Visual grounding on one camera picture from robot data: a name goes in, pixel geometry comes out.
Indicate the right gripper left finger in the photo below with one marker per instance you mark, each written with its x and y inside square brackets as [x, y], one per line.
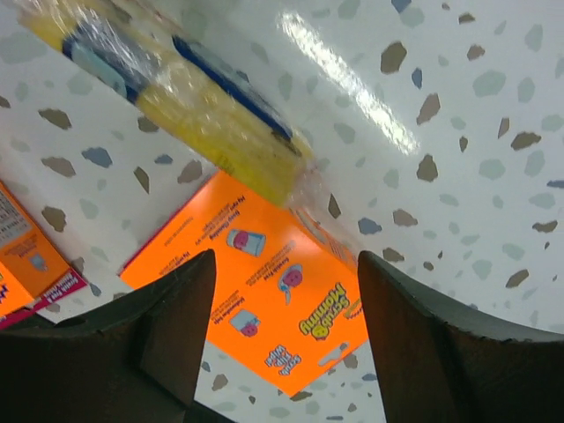
[135, 359]

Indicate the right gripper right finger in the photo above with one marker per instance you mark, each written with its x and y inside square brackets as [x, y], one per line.
[439, 360]

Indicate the orange Scrub Mommy box back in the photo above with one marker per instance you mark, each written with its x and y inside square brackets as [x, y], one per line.
[287, 299]

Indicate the pink Scrub Mommy box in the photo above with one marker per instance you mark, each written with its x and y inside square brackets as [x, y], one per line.
[34, 275]

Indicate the yellow sponge pack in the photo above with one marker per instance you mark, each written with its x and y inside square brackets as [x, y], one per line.
[186, 90]

